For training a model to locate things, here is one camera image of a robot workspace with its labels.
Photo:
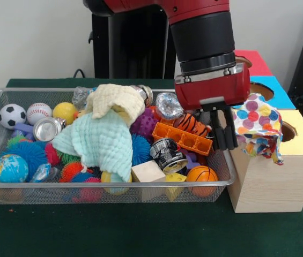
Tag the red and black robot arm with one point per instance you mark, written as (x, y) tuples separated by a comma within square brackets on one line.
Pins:
[(202, 34)]

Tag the tiger plush toy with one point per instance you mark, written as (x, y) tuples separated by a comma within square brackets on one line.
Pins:
[(191, 123)]

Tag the globe print ball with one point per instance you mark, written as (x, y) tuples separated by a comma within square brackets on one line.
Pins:
[(10, 168)]

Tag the cream muslin cloth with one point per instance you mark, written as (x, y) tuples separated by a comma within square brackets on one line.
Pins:
[(113, 99)]

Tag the mint green muslin cloth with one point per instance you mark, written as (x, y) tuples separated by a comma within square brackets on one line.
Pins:
[(103, 142)]

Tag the plain yellow ball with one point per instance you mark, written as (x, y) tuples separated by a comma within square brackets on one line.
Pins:
[(65, 112)]

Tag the crushed black drink can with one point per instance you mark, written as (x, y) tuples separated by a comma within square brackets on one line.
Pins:
[(167, 154)]

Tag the white toy baseball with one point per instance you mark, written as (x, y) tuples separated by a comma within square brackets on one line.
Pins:
[(39, 112)]

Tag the black and white soccer ball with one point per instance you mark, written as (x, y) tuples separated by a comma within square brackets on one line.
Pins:
[(12, 116)]

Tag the colourful dotted cloth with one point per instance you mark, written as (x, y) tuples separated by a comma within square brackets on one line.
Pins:
[(258, 120)]

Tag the orange toy building block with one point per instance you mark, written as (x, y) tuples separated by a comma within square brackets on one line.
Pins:
[(180, 139)]

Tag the wooden box with three holes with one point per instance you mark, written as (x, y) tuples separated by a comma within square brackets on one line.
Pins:
[(274, 182)]

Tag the blue spiky rubber ball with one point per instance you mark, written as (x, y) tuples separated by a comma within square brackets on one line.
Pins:
[(33, 155)]

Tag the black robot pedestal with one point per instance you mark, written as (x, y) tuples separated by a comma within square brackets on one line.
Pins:
[(129, 48)]

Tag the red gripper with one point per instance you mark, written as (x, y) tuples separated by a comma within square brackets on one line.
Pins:
[(213, 89)]

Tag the orange toy basketball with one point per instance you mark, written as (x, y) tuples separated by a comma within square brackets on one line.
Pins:
[(202, 175)]

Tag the dark green tablecloth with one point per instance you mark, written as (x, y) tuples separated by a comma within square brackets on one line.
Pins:
[(140, 230)]

